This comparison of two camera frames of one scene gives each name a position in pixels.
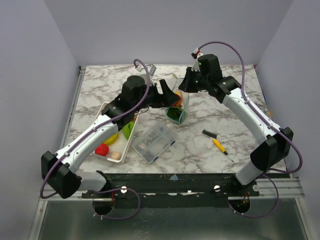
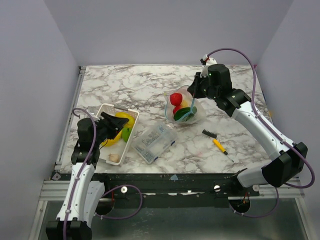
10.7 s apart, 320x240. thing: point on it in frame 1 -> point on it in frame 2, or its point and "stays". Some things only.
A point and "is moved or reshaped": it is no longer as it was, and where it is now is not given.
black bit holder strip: (209, 133) stays
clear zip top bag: (178, 112) is moved or reshaped
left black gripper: (165, 100) -> (116, 124)
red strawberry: (102, 149) is moved or reshaped
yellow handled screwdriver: (222, 148) stays
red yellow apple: (179, 103) -> (176, 108)
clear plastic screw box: (153, 141) stays
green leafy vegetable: (174, 113) -> (185, 114)
